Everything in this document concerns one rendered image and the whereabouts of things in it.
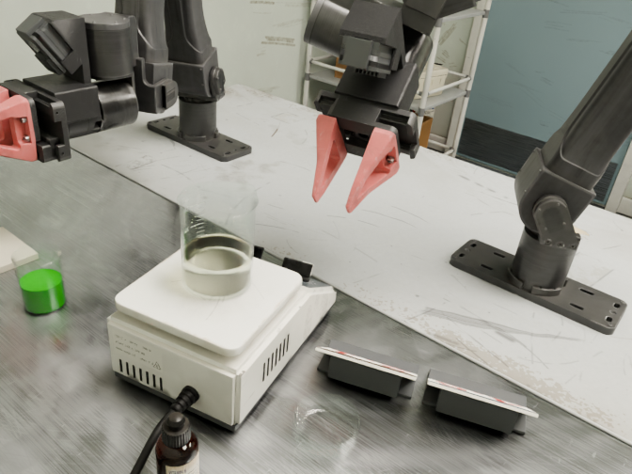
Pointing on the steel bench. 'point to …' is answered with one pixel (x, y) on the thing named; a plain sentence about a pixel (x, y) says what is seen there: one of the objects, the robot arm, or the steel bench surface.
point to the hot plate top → (155, 277)
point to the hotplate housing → (224, 407)
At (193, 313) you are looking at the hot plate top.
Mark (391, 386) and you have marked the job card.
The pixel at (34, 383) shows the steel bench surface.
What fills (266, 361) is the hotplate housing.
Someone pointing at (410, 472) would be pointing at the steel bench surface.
